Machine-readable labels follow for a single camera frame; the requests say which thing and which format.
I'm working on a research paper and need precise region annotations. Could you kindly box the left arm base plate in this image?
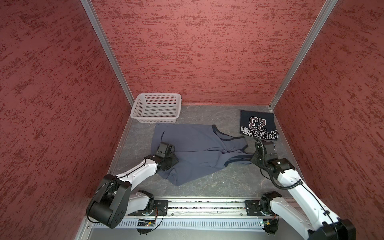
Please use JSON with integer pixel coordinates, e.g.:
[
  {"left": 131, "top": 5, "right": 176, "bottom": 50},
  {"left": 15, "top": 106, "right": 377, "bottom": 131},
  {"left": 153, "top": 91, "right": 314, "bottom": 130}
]
[{"left": 141, "top": 200, "right": 169, "bottom": 216}]

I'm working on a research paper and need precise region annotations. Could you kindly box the navy tank top red trim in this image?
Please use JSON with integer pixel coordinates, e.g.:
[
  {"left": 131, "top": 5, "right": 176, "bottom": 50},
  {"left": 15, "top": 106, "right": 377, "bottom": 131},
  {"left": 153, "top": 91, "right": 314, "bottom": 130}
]
[{"left": 240, "top": 110, "right": 279, "bottom": 141}]

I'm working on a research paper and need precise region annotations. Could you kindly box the grey-blue tank top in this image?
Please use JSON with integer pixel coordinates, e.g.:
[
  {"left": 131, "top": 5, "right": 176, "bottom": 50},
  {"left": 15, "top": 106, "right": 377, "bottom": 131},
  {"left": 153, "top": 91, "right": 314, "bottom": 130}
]
[{"left": 151, "top": 124, "right": 252, "bottom": 186}]

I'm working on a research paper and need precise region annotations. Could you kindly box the right corner aluminium profile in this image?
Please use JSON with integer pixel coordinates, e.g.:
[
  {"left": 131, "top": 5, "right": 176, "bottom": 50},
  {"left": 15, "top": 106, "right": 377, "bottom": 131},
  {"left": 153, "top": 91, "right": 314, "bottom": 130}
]
[{"left": 269, "top": 0, "right": 338, "bottom": 112}]

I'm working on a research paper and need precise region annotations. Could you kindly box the white plastic laundry basket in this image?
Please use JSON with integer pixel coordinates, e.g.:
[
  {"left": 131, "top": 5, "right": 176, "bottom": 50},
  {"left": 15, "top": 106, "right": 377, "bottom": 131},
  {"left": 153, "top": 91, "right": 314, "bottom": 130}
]
[{"left": 130, "top": 93, "right": 182, "bottom": 124}]

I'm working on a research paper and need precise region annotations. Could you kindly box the white slotted cable duct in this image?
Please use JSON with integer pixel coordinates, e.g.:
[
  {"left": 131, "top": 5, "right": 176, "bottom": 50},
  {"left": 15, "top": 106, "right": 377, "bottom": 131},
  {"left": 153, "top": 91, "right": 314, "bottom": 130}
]
[{"left": 92, "top": 218, "right": 266, "bottom": 231}]

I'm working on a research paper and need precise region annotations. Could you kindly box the left corner aluminium profile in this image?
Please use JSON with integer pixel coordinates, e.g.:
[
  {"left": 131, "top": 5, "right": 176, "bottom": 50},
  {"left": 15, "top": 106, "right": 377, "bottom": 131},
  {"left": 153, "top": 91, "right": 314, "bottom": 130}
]
[{"left": 81, "top": 0, "right": 135, "bottom": 107}]

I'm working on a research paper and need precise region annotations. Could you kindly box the aluminium front rail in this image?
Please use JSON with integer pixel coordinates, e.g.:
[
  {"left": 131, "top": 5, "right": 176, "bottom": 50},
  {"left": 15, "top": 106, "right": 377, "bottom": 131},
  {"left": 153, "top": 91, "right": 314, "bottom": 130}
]
[{"left": 85, "top": 197, "right": 328, "bottom": 218}]

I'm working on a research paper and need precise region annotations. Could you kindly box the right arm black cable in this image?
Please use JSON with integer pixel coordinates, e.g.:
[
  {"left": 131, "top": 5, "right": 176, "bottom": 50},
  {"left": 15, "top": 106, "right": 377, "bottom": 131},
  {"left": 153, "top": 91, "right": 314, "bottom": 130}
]
[{"left": 254, "top": 137, "right": 303, "bottom": 191}]

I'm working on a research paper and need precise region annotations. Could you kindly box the right circuit board with wires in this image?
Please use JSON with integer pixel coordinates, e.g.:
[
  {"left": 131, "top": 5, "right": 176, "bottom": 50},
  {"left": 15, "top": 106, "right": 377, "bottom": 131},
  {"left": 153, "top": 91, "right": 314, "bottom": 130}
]
[{"left": 263, "top": 219, "right": 279, "bottom": 235}]

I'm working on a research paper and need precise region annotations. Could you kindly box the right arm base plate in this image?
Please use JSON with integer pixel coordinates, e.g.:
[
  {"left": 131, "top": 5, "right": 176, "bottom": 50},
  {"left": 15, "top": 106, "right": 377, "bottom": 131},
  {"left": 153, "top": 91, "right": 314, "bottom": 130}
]
[{"left": 245, "top": 198, "right": 287, "bottom": 219}]

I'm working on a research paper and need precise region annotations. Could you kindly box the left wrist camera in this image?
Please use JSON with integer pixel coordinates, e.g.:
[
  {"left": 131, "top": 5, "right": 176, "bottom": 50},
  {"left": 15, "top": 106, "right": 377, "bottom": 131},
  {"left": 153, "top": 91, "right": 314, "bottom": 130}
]
[{"left": 155, "top": 142, "right": 175, "bottom": 158}]

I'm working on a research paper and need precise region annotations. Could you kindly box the circuit board with wires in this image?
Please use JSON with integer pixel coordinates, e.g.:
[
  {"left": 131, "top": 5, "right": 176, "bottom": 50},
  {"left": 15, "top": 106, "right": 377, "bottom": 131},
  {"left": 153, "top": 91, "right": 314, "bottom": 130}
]
[
  {"left": 263, "top": 219, "right": 279, "bottom": 235},
  {"left": 136, "top": 219, "right": 157, "bottom": 235}
]

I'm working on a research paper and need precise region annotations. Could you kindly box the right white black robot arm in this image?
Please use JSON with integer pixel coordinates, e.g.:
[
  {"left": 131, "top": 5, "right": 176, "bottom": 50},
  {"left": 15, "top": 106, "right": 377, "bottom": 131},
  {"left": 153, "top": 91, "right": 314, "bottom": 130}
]
[{"left": 251, "top": 148, "right": 357, "bottom": 240}]

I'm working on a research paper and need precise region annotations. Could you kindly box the left circuit board with wires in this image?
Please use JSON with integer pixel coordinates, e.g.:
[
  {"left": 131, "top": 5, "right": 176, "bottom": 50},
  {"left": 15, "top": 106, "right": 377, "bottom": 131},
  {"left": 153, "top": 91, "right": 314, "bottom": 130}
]
[{"left": 136, "top": 219, "right": 157, "bottom": 235}]

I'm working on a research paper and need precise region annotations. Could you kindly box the corner aluminium profile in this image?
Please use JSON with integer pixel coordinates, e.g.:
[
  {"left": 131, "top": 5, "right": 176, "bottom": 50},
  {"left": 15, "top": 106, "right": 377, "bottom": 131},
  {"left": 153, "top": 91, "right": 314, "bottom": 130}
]
[
  {"left": 81, "top": 0, "right": 135, "bottom": 107},
  {"left": 269, "top": 0, "right": 338, "bottom": 112}
]

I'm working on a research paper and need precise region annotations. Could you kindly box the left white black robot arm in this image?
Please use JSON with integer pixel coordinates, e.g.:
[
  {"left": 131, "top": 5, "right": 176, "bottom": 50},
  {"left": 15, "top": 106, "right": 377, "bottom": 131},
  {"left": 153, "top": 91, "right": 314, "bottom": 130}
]
[{"left": 86, "top": 154, "right": 179, "bottom": 229}]

